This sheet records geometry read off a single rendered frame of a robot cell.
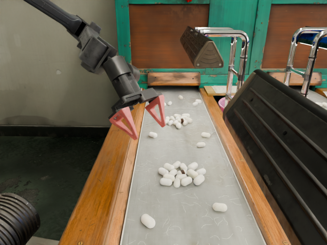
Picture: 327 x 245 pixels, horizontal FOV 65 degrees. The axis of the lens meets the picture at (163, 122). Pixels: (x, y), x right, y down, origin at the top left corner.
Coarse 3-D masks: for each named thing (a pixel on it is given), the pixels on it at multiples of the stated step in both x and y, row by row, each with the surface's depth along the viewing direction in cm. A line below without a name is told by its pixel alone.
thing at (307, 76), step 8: (296, 32) 100; (304, 32) 99; (312, 32) 99; (320, 32) 86; (296, 40) 100; (320, 40) 86; (312, 48) 88; (312, 56) 88; (288, 64) 105; (312, 64) 89; (288, 72) 106; (296, 72) 99; (312, 72) 91; (288, 80) 107; (304, 80) 92; (304, 88) 93
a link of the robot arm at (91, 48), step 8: (96, 24) 94; (88, 32) 82; (96, 32) 94; (80, 40) 92; (88, 40) 67; (96, 40) 62; (80, 48) 95; (88, 48) 63; (96, 48) 63; (104, 48) 63; (80, 56) 64; (88, 56) 63; (96, 56) 63; (88, 64) 64; (96, 64) 64
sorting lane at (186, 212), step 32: (192, 96) 143; (160, 128) 104; (192, 128) 104; (160, 160) 82; (192, 160) 82; (224, 160) 82; (160, 192) 68; (192, 192) 68; (224, 192) 68; (128, 224) 58; (160, 224) 58; (192, 224) 58; (224, 224) 58; (256, 224) 57
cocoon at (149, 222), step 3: (141, 216) 58; (144, 216) 57; (147, 216) 57; (150, 216) 57; (141, 219) 57; (144, 219) 56; (147, 219) 56; (150, 219) 56; (153, 219) 56; (144, 222) 56; (147, 222) 56; (150, 222) 56; (153, 222) 56; (147, 225) 56; (150, 225) 55; (153, 225) 56
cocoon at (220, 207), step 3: (213, 204) 61; (216, 204) 61; (219, 204) 61; (222, 204) 61; (213, 207) 61; (216, 207) 60; (219, 207) 60; (222, 207) 60; (225, 207) 60; (216, 210) 61; (219, 210) 60; (222, 210) 60; (225, 210) 60
